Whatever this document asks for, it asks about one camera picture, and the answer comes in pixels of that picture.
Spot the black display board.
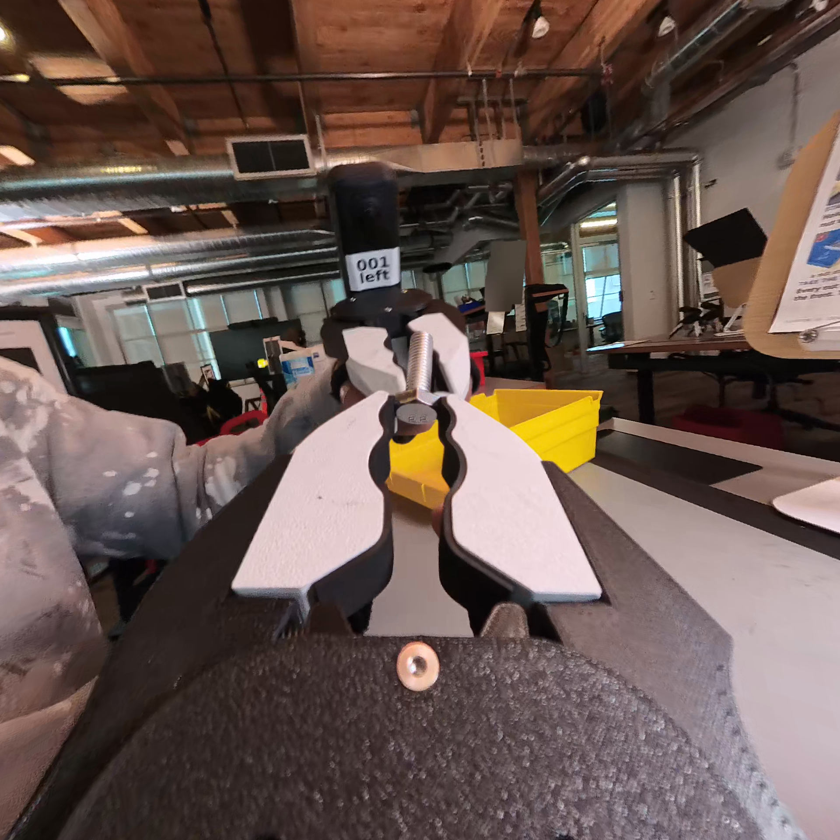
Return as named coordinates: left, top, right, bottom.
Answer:
left=682, top=209, right=767, bottom=269

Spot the wooden document board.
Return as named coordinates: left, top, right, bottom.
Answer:
left=745, top=112, right=840, bottom=358

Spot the black monitor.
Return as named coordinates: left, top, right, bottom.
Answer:
left=209, top=319, right=304, bottom=382

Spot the brown wooden desk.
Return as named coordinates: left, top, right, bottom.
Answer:
left=587, top=335, right=840, bottom=427

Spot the person's patterned sweatshirt torso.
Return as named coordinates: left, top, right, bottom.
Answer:
left=0, top=558, right=109, bottom=834

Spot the silver ventilation duct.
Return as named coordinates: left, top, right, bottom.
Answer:
left=521, top=147, right=702, bottom=342
left=0, top=154, right=342, bottom=296

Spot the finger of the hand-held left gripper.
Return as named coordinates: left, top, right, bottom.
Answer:
left=341, top=327, right=408, bottom=395
left=407, top=314, right=475, bottom=398

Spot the yellow plastic bin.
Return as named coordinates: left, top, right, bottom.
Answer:
left=386, top=388, right=603, bottom=509

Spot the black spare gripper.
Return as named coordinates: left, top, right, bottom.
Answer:
left=669, top=303, right=723, bottom=339

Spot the small wooden board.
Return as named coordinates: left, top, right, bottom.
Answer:
left=712, top=257, right=762, bottom=309

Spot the silver hex bolt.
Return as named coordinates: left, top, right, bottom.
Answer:
left=392, top=330, right=441, bottom=442

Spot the white air vent grille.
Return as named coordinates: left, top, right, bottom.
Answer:
left=226, top=134, right=312, bottom=179

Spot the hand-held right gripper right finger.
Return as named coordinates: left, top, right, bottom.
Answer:
left=438, top=394, right=603, bottom=634

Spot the blue white wipes canister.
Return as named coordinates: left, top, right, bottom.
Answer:
left=281, top=348, right=316, bottom=389

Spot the person's left forearm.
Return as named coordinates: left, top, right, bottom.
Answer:
left=0, top=354, right=345, bottom=565

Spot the red plastic basket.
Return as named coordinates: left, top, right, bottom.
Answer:
left=220, top=394, right=270, bottom=434

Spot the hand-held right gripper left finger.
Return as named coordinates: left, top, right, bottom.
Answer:
left=231, top=390, right=395, bottom=634

